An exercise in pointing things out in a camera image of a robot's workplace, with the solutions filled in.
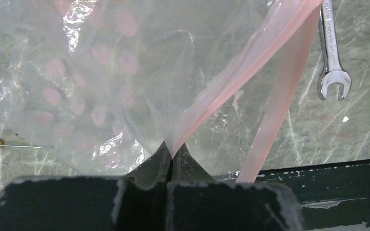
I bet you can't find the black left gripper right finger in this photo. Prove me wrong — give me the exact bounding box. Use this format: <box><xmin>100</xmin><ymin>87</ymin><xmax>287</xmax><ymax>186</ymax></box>
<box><xmin>166</xmin><ymin>145</ymin><xmax>305</xmax><ymax>231</ymax></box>

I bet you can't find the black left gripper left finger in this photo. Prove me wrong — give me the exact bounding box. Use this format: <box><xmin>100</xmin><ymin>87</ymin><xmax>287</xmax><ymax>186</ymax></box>
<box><xmin>0</xmin><ymin>143</ymin><xmax>172</xmax><ymax>231</ymax></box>

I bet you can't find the clear zip top bag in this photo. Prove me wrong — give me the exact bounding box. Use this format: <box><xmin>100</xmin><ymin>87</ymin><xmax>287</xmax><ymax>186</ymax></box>
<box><xmin>0</xmin><ymin>0</ymin><xmax>321</xmax><ymax>182</ymax></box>

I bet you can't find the silver open-end wrench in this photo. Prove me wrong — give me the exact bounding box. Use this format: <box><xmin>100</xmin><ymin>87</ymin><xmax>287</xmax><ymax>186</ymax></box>
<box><xmin>317</xmin><ymin>0</ymin><xmax>352</xmax><ymax>101</ymax></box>

